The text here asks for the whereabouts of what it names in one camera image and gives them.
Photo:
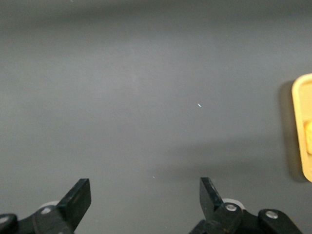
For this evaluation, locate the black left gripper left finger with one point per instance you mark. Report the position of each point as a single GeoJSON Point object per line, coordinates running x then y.
{"type": "Point", "coordinates": [73, 202]}

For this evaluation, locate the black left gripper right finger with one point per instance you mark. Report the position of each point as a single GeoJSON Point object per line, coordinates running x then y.
{"type": "Point", "coordinates": [209, 202]}

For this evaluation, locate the yellow potato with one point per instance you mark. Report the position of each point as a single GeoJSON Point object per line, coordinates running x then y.
{"type": "Point", "coordinates": [309, 136]}

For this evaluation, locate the yellow plastic tray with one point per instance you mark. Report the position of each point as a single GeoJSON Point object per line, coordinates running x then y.
{"type": "Point", "coordinates": [301, 102]}

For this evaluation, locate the dark grey table mat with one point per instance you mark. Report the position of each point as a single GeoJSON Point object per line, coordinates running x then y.
{"type": "Point", "coordinates": [122, 97]}

